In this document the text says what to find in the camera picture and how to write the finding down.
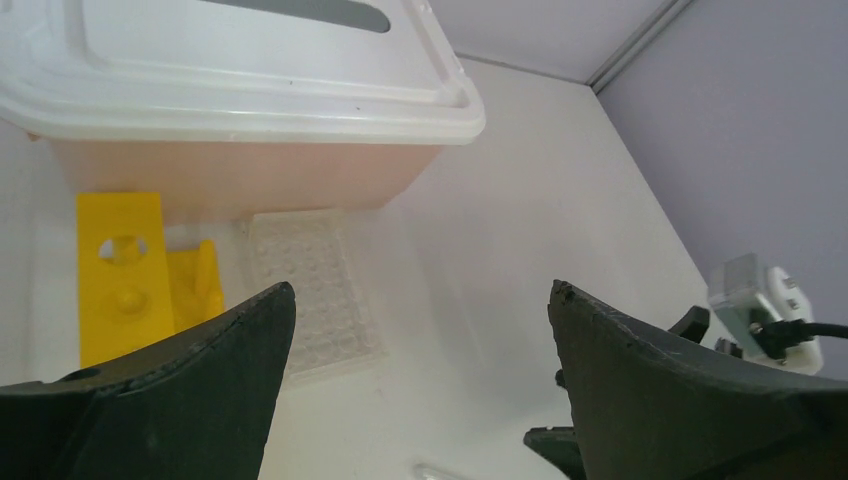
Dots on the clear well plate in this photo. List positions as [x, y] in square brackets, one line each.
[334, 331]

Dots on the clear tube left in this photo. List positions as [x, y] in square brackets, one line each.
[422, 471]

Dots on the pink plastic storage bin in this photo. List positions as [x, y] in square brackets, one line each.
[211, 181]

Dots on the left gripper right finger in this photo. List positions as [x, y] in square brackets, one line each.
[649, 404]

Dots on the translucent white bin lid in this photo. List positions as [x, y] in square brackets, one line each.
[228, 71]

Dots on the yellow test tube rack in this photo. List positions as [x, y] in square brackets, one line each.
[132, 290]

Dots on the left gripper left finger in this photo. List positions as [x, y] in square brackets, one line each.
[197, 405]

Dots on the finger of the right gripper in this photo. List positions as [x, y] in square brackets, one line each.
[558, 446]
[693, 326]

